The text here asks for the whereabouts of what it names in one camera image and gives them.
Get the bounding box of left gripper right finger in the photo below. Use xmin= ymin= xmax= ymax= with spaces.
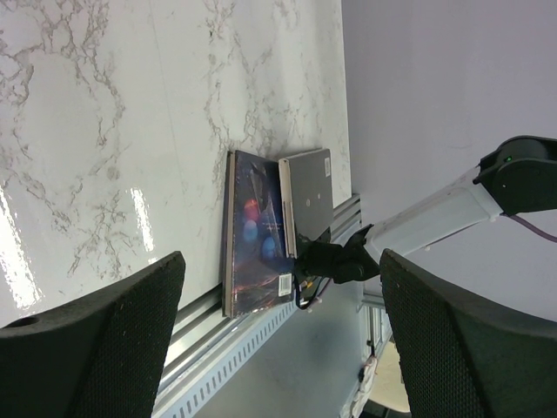
xmin=379 ymin=250 xmax=556 ymax=417

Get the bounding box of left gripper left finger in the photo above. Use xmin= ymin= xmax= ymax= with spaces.
xmin=1 ymin=252 xmax=186 ymax=417

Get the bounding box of purple nebula cover book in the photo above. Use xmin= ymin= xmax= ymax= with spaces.
xmin=221 ymin=151 xmax=294 ymax=319

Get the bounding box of black book with barcode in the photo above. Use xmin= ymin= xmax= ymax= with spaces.
xmin=278 ymin=148 xmax=334 ymax=258

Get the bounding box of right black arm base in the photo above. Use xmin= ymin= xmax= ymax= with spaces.
xmin=293 ymin=224 xmax=379 ymax=310

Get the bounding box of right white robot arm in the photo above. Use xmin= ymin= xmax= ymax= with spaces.
xmin=348 ymin=135 xmax=556 ymax=281

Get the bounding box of white slotted cable duct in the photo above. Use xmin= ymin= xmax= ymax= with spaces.
xmin=151 ymin=298 xmax=301 ymax=418

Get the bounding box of aluminium frame rail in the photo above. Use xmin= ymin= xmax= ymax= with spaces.
xmin=156 ymin=191 xmax=365 ymax=401

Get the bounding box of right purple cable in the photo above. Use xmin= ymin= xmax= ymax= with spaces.
xmin=508 ymin=212 xmax=557 ymax=244

